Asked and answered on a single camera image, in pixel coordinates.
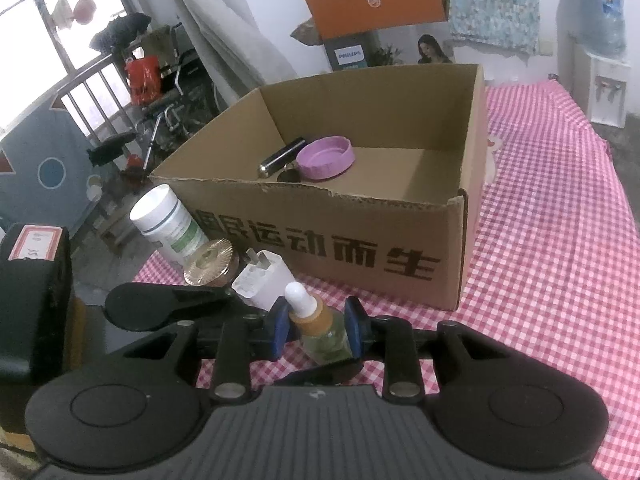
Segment orange box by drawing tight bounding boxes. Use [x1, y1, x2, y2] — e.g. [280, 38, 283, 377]
[301, 0, 449, 41]

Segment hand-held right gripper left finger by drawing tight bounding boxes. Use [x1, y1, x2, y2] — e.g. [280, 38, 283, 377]
[122, 297, 292, 403]

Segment white sheet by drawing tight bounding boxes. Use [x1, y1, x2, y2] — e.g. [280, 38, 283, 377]
[155, 0, 311, 116]

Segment white bottle with green label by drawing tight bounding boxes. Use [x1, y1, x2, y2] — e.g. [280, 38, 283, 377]
[129, 184, 210, 265]

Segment brown cardboard box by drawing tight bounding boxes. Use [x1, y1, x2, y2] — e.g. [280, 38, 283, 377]
[149, 63, 496, 311]

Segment white charger plug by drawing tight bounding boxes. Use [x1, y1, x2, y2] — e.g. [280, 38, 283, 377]
[231, 248, 296, 309]

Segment small dark cloth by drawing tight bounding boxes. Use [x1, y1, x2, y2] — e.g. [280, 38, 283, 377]
[85, 132, 138, 166]

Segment purple round lid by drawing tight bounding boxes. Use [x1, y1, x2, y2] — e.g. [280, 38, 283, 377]
[296, 136, 356, 182]

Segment dark hanging cloth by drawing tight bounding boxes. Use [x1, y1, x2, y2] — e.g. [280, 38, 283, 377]
[90, 12, 152, 53]

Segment green dropper bottle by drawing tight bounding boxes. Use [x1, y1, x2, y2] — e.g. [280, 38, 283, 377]
[284, 282, 353, 366]

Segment red plastic bag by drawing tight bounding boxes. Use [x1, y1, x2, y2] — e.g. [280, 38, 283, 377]
[124, 55, 162, 107]

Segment pink checked tablecloth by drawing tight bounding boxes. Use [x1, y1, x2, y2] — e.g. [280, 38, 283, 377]
[132, 80, 640, 480]

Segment gold lidded dark jar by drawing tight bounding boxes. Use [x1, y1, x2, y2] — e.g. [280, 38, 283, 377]
[182, 239, 236, 288]

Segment black cylinder tube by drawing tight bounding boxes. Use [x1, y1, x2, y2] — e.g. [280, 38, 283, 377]
[257, 136, 307, 178]

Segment blue board with shapes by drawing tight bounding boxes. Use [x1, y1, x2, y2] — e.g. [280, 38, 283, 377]
[0, 105, 101, 231]

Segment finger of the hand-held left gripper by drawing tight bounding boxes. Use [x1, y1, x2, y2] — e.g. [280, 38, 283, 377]
[105, 282, 237, 332]
[272, 359, 366, 388]

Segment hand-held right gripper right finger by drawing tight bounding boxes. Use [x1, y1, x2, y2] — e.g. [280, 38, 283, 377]
[344, 296, 501, 403]

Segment metal window railing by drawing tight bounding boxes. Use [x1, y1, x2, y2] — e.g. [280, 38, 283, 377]
[0, 52, 136, 161]

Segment blue water bottle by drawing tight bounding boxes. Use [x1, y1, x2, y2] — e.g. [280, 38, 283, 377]
[560, 0, 628, 58]

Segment white hanging ornament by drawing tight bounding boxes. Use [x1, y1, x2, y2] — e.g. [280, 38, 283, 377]
[50, 0, 73, 31]

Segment patterned wall cloth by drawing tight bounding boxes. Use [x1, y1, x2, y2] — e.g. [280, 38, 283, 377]
[297, 0, 557, 56]

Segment pink hanging ball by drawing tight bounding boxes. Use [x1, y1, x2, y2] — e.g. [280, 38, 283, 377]
[72, 0, 97, 25]

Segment white water dispenser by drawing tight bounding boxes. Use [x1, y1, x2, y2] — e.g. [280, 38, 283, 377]
[572, 42, 631, 128]

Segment wheelchair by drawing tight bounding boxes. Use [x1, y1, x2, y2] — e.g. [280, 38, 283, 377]
[135, 22, 226, 161]

